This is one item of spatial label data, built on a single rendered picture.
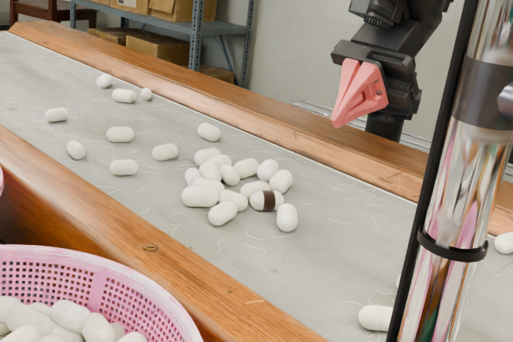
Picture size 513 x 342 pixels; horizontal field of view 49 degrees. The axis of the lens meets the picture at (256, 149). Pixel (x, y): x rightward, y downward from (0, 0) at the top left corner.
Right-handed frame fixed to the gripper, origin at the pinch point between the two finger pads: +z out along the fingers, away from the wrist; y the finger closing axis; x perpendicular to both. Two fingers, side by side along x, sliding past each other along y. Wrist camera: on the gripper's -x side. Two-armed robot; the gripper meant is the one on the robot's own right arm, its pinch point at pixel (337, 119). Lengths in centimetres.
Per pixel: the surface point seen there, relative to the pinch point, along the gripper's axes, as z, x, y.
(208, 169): 14.5, -4.9, -6.1
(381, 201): 4.9, 5.8, 7.7
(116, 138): 16.4, -4.9, -21.9
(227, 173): 13.5, -3.4, -4.9
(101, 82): 6.9, 2.6, -45.1
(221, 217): 19.3, -7.9, 2.2
